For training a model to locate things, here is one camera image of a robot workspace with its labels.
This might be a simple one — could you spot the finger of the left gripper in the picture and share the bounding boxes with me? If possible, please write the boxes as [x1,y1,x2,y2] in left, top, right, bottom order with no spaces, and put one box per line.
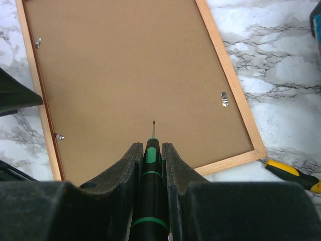
[0,160,35,181]
[1,69,43,117]

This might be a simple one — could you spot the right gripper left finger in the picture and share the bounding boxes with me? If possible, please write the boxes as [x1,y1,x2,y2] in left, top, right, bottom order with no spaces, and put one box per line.
[1,143,143,240]

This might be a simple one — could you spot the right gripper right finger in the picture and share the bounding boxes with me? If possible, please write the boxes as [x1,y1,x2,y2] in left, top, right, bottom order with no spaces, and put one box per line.
[162,143,320,240]

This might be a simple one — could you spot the green black precision screwdriver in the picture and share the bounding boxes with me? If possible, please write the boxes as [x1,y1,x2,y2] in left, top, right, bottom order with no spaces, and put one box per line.
[129,122,169,240]

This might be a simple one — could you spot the red wooden photo frame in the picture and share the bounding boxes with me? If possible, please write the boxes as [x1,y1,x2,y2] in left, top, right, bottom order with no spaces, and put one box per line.
[16,1,267,185]

